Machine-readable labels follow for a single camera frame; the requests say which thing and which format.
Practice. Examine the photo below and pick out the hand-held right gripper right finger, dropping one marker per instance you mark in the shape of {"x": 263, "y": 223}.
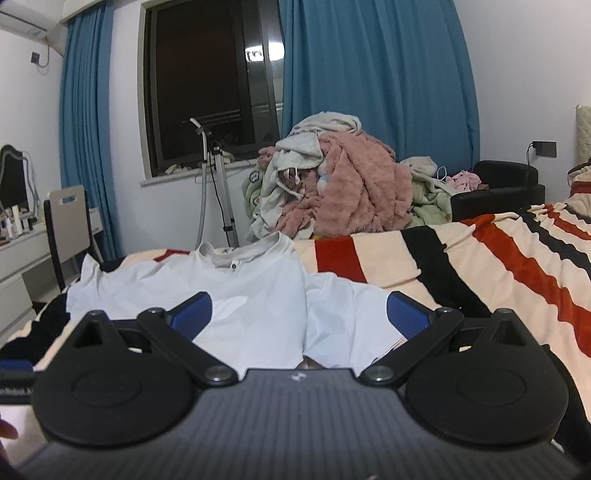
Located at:
{"x": 407, "y": 314}

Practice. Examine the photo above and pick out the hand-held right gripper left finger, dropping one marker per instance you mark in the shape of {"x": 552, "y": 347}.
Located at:
{"x": 195, "y": 310}

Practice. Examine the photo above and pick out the white t-shirt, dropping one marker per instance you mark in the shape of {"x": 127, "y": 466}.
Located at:
{"x": 249, "y": 295}

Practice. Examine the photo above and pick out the person's left hand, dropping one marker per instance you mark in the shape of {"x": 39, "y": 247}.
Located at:
{"x": 7, "y": 428}

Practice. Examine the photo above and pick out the red black cream striped blanket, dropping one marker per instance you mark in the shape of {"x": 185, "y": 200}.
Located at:
{"x": 498, "y": 272}

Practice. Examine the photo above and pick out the white dresser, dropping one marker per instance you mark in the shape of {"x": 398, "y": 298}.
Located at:
{"x": 18, "y": 267}

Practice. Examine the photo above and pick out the pale green blanket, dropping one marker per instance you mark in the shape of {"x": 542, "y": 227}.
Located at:
{"x": 429, "y": 194}

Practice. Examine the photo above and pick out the garment steamer on stand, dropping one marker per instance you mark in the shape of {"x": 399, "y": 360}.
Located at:
{"x": 217, "y": 184}

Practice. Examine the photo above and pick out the small green printed cloth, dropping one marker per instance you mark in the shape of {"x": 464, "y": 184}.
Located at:
{"x": 251, "y": 194}

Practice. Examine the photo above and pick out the pink fluffy blanket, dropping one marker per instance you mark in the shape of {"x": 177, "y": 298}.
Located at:
{"x": 364, "y": 189}

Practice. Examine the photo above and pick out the pale cloth on windowsill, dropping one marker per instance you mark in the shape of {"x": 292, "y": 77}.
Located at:
{"x": 178, "y": 169}

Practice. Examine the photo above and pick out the small pink garment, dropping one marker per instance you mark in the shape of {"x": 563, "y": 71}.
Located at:
{"x": 464, "y": 181}

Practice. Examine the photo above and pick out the black armchair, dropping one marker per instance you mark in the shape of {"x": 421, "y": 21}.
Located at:
{"x": 503, "y": 189}

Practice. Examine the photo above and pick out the row of cosmetic bottles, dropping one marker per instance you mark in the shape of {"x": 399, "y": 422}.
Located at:
{"x": 16, "y": 221}

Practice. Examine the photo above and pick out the light blue plush toy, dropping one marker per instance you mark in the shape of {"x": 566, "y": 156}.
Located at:
{"x": 322, "y": 177}

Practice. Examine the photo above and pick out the grey hoodie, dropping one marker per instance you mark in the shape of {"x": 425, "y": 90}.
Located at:
{"x": 295, "y": 152}

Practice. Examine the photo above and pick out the narrow blue curtain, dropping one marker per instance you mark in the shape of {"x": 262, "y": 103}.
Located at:
{"x": 87, "y": 138}

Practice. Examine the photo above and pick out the wavy framed mirror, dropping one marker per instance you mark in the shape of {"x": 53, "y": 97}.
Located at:
{"x": 14, "y": 175}

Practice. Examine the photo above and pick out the dark framed window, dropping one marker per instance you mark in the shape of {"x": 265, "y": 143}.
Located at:
{"x": 207, "y": 78}

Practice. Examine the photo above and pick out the wide blue curtain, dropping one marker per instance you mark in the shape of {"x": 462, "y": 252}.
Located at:
{"x": 378, "y": 69}

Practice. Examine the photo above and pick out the cream bed headboard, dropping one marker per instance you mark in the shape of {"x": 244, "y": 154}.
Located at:
{"x": 584, "y": 134}

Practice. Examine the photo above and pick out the white air conditioner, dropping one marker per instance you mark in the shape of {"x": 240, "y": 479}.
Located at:
{"x": 23, "y": 23}

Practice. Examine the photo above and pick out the grey chair with black frame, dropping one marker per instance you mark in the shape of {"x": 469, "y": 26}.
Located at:
{"x": 67, "y": 221}

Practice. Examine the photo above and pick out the black wall charger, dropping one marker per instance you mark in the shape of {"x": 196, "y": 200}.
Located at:
{"x": 544, "y": 148}

